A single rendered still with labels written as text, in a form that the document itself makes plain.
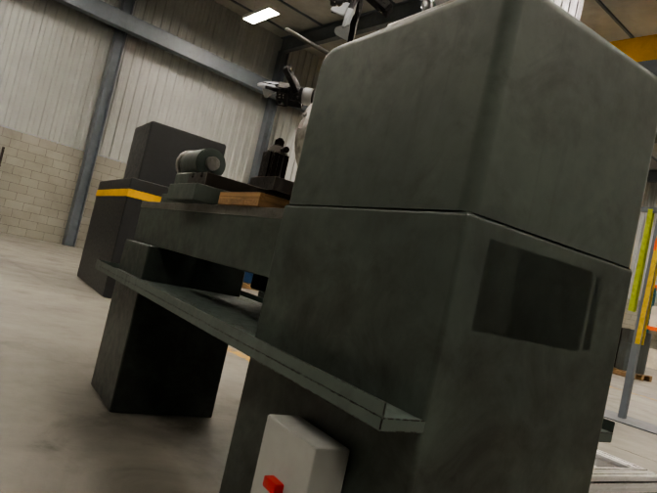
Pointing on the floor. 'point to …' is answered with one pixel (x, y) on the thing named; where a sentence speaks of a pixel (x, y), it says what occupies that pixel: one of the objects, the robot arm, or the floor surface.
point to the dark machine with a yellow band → (133, 196)
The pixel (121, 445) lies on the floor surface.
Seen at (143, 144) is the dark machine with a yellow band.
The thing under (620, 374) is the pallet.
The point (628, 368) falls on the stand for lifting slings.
